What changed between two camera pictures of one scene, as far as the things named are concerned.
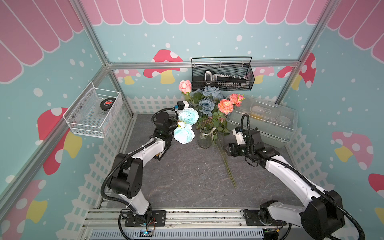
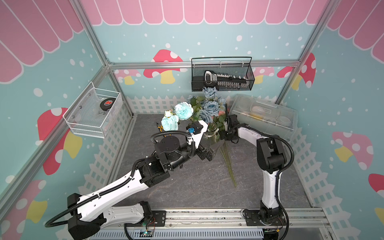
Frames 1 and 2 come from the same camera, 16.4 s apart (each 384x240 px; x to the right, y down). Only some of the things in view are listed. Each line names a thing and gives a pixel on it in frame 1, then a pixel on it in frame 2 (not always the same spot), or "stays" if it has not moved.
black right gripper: [234, 152] to [233, 139]
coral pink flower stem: [225, 106] to [221, 117]
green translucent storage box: [276, 123] stays
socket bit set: [224, 80] stays
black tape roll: [106, 103] stays
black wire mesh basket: [226, 73] stays
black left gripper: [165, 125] to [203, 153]
